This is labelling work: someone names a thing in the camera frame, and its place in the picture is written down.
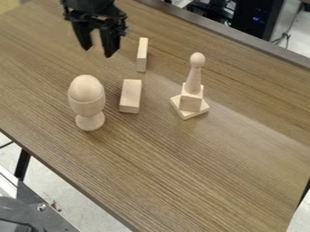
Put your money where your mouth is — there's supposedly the wooden egg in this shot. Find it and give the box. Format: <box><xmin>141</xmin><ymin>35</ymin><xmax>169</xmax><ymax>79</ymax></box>
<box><xmin>66</xmin><ymin>74</ymin><xmax>107</xmax><ymax>104</ymax></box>

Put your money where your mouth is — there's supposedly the wooden peg with ball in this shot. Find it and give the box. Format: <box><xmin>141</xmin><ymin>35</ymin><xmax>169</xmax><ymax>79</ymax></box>
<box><xmin>184</xmin><ymin>52</ymin><xmax>208</xmax><ymax>95</ymax></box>

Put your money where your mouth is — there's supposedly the thick wooden block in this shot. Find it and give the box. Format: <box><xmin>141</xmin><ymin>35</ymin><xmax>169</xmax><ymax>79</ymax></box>
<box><xmin>117</xmin><ymin>78</ymin><xmax>144</xmax><ymax>115</ymax></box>

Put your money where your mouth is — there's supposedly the thin wooden block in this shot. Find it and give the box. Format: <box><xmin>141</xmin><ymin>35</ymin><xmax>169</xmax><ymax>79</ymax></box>
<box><xmin>135</xmin><ymin>36</ymin><xmax>150</xmax><ymax>73</ymax></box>

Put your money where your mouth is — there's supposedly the grey metal stand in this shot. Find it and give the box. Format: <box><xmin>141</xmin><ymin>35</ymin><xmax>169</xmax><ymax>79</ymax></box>
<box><xmin>0</xmin><ymin>179</ymin><xmax>82</xmax><ymax>232</ymax></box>

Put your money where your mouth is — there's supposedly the black computer tower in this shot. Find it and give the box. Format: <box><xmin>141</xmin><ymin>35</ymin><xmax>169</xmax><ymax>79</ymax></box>
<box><xmin>229</xmin><ymin>0</ymin><xmax>286</xmax><ymax>43</ymax></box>

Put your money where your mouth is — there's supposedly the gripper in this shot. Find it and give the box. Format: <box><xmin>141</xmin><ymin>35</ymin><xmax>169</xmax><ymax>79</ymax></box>
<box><xmin>63</xmin><ymin>4</ymin><xmax>130</xmax><ymax>59</ymax></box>

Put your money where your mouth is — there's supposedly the wooden cube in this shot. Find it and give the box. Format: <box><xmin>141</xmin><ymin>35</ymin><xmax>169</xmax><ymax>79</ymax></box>
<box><xmin>178</xmin><ymin>82</ymin><xmax>207</xmax><ymax>113</ymax></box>

